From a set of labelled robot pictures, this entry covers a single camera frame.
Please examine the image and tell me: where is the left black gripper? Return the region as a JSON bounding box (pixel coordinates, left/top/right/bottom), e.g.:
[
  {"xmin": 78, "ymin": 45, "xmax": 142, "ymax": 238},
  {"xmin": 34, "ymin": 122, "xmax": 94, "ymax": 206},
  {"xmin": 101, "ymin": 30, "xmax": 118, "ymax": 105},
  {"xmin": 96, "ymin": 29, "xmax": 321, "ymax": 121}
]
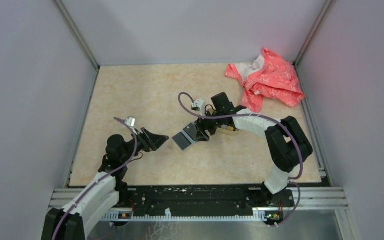
[{"xmin": 120, "ymin": 127, "xmax": 169, "ymax": 163}]

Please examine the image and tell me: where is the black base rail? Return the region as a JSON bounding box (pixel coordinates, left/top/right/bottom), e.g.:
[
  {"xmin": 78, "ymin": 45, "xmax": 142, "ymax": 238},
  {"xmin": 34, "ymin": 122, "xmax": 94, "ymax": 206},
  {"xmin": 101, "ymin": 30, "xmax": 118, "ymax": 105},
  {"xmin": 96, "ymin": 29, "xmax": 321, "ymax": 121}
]
[{"xmin": 116, "ymin": 183, "xmax": 295, "ymax": 217}]

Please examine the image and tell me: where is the beige tray of cards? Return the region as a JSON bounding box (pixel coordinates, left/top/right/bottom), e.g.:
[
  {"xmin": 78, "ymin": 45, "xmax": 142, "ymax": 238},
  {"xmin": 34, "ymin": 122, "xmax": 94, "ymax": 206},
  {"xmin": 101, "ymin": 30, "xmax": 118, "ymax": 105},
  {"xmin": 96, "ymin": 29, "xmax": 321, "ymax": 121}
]
[{"xmin": 217, "ymin": 125, "xmax": 239, "ymax": 136}]

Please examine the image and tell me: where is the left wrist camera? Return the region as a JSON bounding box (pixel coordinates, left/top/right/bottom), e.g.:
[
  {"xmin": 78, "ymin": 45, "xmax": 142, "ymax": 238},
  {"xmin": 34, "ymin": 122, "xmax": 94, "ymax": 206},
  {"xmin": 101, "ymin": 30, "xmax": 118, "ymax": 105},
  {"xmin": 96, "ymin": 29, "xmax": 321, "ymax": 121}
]
[{"xmin": 124, "ymin": 116, "xmax": 136, "ymax": 129}]

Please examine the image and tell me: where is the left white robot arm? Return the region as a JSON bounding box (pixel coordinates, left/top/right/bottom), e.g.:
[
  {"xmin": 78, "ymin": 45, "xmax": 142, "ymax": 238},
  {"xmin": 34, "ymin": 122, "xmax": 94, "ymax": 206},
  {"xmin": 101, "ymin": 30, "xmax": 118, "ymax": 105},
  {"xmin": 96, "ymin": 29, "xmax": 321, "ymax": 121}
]
[{"xmin": 41, "ymin": 128, "xmax": 169, "ymax": 240}]

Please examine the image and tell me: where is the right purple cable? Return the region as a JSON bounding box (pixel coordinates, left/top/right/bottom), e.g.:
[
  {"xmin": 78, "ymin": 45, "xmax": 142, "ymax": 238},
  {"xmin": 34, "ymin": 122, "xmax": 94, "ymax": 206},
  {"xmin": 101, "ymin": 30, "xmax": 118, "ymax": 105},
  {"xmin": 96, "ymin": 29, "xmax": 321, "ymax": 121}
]
[{"xmin": 178, "ymin": 92, "xmax": 305, "ymax": 227}]

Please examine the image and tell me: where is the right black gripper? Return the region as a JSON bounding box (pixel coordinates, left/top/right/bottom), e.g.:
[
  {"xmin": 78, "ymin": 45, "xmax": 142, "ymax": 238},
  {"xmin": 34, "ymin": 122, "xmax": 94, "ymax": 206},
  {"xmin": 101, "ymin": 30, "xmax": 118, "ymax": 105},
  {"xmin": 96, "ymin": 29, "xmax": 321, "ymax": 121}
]
[{"xmin": 194, "ymin": 108, "xmax": 224, "ymax": 142}]

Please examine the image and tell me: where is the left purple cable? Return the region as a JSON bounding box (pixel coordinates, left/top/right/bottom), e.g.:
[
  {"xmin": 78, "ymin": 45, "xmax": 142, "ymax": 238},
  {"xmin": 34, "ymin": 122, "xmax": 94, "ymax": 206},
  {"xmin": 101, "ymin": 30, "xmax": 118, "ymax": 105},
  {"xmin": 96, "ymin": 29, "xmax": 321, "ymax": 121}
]
[{"xmin": 51, "ymin": 117, "xmax": 139, "ymax": 240}]

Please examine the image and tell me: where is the beige card holder wallet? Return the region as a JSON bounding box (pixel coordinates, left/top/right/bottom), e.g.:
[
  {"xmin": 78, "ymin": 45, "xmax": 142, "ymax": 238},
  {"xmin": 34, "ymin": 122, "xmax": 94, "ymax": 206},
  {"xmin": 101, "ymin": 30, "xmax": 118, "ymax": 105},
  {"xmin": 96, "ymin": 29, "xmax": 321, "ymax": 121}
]
[{"xmin": 172, "ymin": 123, "xmax": 198, "ymax": 151}]

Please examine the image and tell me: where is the purple cable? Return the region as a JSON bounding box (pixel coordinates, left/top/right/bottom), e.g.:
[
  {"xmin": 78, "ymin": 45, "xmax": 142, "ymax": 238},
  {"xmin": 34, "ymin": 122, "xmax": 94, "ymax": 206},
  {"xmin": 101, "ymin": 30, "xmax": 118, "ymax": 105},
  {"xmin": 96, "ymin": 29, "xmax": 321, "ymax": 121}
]
[
  {"xmin": 178, "ymin": 92, "xmax": 305, "ymax": 227},
  {"xmin": 51, "ymin": 117, "xmax": 139, "ymax": 240}
]

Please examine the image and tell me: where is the pink crumpled cloth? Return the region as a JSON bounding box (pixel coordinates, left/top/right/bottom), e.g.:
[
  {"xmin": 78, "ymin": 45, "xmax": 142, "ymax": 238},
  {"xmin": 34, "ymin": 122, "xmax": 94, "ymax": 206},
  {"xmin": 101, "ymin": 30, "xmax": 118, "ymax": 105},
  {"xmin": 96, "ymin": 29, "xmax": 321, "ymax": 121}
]
[{"xmin": 224, "ymin": 47, "xmax": 305, "ymax": 113}]

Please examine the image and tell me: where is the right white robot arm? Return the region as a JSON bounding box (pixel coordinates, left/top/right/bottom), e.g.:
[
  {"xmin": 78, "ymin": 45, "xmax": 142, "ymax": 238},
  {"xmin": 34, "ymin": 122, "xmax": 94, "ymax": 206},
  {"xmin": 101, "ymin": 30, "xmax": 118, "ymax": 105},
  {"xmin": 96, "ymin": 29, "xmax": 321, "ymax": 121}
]
[{"xmin": 190, "ymin": 92, "xmax": 313, "ymax": 206}]

